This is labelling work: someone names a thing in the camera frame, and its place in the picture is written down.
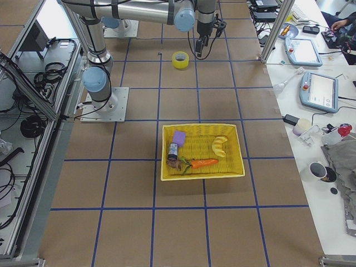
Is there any lower teach pendant tablet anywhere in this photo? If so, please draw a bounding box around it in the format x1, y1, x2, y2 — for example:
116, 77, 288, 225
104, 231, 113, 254
299, 72, 339, 113

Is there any yellow plastic basket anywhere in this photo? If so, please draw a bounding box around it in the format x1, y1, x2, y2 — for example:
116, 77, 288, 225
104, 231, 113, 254
161, 123, 245, 181

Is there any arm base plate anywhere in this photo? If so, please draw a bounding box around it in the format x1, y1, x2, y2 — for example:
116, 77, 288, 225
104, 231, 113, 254
80, 87, 129, 123
102, 17, 139, 39

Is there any brown toy figure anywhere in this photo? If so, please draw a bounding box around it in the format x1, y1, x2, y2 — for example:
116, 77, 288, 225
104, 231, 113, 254
167, 160, 184, 171

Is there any yellow tape roll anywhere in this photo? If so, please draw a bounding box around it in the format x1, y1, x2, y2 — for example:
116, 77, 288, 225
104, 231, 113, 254
171, 51, 189, 70

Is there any toy croissant bread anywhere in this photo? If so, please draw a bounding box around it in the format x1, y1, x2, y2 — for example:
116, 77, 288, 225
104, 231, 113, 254
211, 136, 228, 158

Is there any blue plate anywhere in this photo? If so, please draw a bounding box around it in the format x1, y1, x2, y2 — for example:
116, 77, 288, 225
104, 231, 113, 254
278, 23, 299, 39

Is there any purple sponge block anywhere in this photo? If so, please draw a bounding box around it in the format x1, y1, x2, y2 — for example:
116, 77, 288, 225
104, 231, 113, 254
172, 131, 186, 147

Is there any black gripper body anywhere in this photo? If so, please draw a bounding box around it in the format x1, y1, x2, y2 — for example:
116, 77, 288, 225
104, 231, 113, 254
197, 21, 214, 39

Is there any white black mug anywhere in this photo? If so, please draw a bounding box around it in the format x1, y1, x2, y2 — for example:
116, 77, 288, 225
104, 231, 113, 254
308, 162, 337, 183

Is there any toy orange carrot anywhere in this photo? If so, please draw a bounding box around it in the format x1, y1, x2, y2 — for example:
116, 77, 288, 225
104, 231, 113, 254
180, 158, 219, 174

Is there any grey cloth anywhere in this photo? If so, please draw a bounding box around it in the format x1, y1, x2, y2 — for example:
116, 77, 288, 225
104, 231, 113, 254
321, 133, 355, 236

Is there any aluminium frame post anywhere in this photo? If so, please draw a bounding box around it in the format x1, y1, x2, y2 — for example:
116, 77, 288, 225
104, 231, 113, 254
260, 0, 295, 63

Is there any teach pendant tablet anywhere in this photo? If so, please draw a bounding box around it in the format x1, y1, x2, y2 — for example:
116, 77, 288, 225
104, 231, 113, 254
284, 37, 323, 67
299, 72, 339, 113

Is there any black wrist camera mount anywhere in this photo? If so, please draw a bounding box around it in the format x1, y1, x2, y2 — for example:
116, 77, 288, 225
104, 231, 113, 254
213, 14, 226, 37

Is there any upper teach pendant tablet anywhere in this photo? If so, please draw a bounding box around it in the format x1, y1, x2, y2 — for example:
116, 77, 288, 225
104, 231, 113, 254
284, 37, 323, 67

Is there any brass cylinder tool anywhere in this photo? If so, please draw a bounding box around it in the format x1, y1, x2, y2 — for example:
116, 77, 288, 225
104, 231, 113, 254
280, 25, 290, 36

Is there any small blue can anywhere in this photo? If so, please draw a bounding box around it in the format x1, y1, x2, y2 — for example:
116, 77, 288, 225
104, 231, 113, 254
167, 142, 179, 161

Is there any black power adapter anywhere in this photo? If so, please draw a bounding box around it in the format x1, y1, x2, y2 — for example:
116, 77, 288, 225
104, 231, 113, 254
283, 114, 300, 126

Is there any white paper cup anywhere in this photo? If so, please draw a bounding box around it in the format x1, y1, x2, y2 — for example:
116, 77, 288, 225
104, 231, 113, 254
293, 118, 312, 136

